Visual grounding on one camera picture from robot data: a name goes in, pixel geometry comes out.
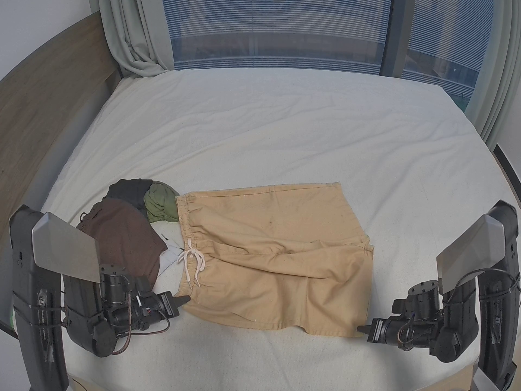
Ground dark grey garment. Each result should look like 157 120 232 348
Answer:
107 179 154 213

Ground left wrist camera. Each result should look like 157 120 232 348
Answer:
135 275 154 297

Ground green garment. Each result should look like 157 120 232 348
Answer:
144 182 182 224

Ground grey-green curtain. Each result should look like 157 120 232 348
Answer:
85 0 176 79
464 0 521 150

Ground tan shorts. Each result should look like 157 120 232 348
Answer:
174 182 375 338

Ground white garment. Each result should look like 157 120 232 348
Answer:
157 235 186 278

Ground window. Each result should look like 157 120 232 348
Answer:
157 0 495 109

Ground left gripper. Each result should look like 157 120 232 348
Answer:
134 292 182 330

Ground brown garment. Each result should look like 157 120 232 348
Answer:
77 198 168 289

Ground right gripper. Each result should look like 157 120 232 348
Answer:
366 317 410 346

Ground bed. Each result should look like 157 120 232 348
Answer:
0 11 521 391

